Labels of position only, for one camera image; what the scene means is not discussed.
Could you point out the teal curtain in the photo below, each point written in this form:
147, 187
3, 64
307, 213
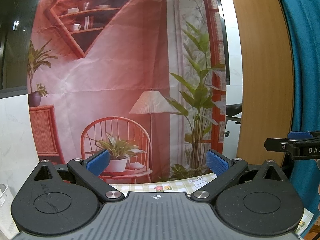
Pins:
307, 55

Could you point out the printed room backdrop cloth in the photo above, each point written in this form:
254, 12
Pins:
125, 67

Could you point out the checked bunny tablecloth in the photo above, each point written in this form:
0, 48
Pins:
175, 186

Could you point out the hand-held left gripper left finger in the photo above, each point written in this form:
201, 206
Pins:
97, 161

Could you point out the white basket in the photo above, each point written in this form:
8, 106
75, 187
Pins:
3, 195

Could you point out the wooden panel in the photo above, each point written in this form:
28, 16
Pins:
262, 67

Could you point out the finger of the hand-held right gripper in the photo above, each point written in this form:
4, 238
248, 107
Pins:
300, 135
277, 144

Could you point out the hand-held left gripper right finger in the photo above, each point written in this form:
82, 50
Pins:
217, 161

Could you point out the dark window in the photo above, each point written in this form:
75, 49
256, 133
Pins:
15, 35

